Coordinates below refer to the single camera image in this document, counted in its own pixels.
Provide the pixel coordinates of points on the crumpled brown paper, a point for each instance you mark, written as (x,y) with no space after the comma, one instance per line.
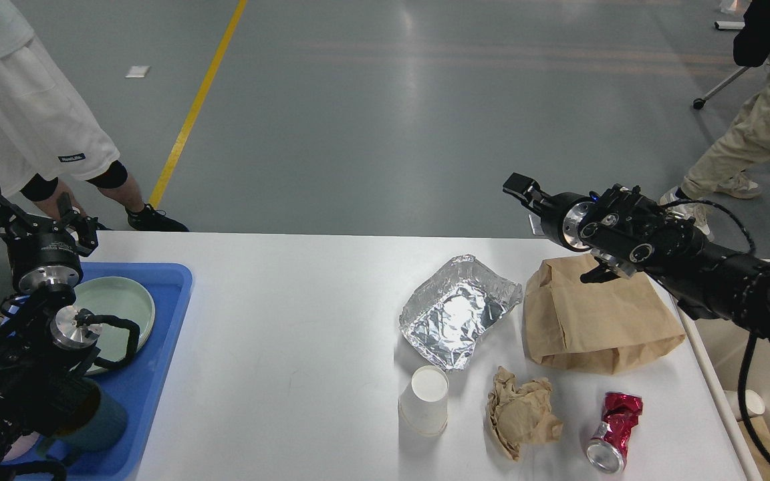
(521,413)

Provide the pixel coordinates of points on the person in beige trousers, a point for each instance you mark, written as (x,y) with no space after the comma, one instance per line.
(722,168)

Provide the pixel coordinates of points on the office chair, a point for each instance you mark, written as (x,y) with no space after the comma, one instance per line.
(699,102)

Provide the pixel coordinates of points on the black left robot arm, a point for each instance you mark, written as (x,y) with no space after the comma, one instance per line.
(49,343)

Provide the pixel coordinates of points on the crushed red can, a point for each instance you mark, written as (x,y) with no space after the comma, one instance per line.
(607,449)

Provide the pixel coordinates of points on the white paper cup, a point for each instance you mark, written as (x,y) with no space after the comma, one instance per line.
(423,402)

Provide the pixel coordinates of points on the person in white shorts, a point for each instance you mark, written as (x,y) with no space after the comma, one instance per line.
(47,131)

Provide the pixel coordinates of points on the beige waste bin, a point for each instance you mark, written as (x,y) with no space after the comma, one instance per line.
(717,347)

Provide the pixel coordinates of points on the paper cup in bin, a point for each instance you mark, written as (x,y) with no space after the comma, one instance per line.
(754,404)

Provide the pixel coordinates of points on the teal mug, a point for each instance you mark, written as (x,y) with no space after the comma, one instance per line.
(98,422)

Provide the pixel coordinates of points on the green plate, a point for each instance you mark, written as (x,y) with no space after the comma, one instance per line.
(121,297)

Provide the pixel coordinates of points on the brown paper bag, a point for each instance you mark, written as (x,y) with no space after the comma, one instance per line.
(600,328)

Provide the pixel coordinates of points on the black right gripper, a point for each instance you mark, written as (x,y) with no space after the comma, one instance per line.
(556,217)

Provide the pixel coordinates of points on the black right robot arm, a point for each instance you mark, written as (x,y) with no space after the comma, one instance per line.
(627,232)

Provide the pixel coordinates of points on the pink mug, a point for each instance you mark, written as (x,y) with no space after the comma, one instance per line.
(21,446)

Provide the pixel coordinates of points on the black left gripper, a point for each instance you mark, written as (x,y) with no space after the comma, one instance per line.
(47,258)

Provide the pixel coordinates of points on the aluminium foil tray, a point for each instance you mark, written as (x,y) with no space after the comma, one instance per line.
(446,316)

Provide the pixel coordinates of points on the blue plastic tray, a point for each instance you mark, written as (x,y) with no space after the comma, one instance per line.
(137,386)

